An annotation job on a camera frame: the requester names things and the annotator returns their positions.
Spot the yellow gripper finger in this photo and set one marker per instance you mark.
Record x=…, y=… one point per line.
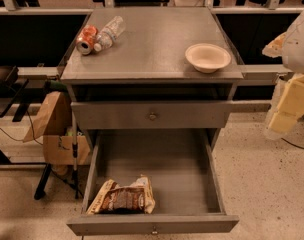
x=274, y=49
x=290, y=107

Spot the brown chip bag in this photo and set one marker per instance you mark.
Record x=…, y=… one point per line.
x=113, y=198

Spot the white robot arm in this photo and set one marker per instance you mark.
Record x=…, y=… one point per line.
x=292, y=59

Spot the open grey middle drawer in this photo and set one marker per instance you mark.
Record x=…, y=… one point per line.
x=179, y=164

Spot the grey drawer cabinet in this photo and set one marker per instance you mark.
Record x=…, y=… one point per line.
x=148, y=63

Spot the closed grey top drawer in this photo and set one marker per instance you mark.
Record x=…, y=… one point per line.
x=151, y=115

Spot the white paper bowl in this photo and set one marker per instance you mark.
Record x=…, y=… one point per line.
x=207, y=58

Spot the clear plastic water bottle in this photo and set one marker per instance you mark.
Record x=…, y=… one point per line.
x=109, y=33

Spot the orange soda can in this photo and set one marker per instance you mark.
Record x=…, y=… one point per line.
x=86, y=39

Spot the cardboard box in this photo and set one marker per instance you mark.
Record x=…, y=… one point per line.
x=53, y=123

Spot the black tripod stand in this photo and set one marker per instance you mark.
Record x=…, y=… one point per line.
x=40, y=190

